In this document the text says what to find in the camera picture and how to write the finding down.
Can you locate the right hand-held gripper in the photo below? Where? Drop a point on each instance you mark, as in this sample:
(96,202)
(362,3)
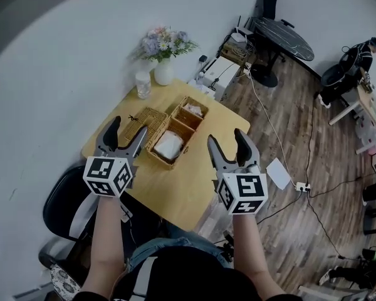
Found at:
(244,193)

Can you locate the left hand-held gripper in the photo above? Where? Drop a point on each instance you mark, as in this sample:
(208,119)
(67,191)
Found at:
(108,176)

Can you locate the wicker box with lid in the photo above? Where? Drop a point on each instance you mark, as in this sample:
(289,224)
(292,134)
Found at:
(178,122)

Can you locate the person's left forearm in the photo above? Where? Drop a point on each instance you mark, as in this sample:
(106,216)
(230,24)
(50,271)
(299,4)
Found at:
(108,240)

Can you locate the person's right forearm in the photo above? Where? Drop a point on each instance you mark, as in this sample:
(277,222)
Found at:
(253,249)

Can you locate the white folded cloth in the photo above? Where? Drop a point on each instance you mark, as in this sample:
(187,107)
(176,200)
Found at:
(168,146)

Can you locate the white paper sheet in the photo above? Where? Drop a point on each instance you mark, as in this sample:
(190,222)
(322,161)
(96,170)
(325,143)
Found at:
(279,172)

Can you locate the clear glass jar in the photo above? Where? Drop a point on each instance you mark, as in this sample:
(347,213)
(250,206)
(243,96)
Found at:
(143,85)

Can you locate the pale crumpled packet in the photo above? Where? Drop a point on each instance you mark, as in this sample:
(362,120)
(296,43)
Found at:
(192,109)

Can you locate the white power strip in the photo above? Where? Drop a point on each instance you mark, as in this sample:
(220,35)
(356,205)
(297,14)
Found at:
(303,186)

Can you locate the white ceramic vase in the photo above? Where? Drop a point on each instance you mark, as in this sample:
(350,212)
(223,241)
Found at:
(163,72)

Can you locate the white appliance boxes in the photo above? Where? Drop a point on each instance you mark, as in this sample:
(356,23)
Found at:
(221,74)

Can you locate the small clear bottle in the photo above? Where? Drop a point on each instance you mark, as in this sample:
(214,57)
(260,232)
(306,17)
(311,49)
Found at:
(200,77)

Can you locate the black swivel chair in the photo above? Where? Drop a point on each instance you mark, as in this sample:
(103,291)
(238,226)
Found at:
(61,205)

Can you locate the pastel flower bouquet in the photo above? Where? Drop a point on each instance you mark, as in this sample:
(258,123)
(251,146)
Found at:
(166,44)

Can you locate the person's blue jeans legs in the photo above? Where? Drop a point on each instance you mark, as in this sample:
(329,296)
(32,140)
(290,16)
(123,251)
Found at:
(181,246)

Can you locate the white router with antennas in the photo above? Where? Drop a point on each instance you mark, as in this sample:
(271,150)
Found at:
(242,33)

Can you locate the round black marble table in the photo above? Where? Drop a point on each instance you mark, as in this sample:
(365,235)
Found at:
(282,39)

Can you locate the person's black shirt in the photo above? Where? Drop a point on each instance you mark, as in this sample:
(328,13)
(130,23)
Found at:
(191,277)

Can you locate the light wooden desk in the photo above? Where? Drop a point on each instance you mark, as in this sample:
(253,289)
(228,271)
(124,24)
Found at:
(371,105)

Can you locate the patterned cushion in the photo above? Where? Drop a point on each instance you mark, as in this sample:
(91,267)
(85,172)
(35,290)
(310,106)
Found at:
(64,281)

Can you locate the black office chair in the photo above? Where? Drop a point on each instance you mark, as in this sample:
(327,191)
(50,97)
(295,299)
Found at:
(268,3)

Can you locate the black wall adapter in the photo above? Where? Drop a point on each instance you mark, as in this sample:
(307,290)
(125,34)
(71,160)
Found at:
(202,58)

